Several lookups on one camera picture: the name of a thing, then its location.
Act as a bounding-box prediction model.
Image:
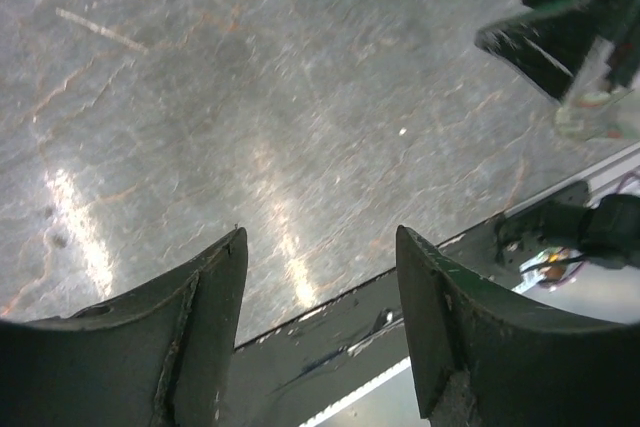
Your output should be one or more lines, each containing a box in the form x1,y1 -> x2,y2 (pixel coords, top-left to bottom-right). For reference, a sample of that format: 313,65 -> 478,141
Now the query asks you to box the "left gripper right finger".
396,226 -> 639,426

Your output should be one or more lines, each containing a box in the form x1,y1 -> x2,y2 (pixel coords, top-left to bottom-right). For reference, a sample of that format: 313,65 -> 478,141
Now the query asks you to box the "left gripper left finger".
1,228 -> 248,426

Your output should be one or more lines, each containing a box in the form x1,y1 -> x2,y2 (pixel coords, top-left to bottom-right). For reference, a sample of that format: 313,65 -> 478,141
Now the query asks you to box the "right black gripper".
475,0 -> 639,100

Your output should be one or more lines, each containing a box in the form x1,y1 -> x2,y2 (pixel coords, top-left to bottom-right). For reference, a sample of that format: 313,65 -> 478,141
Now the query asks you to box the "clear glass bottle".
554,89 -> 639,140

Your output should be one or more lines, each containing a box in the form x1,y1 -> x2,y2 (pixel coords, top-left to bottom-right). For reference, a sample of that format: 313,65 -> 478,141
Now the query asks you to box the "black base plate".
224,179 -> 591,427

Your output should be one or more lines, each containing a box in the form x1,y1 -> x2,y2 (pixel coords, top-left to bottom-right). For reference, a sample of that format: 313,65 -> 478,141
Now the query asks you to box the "slotted cable duct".
299,357 -> 411,427

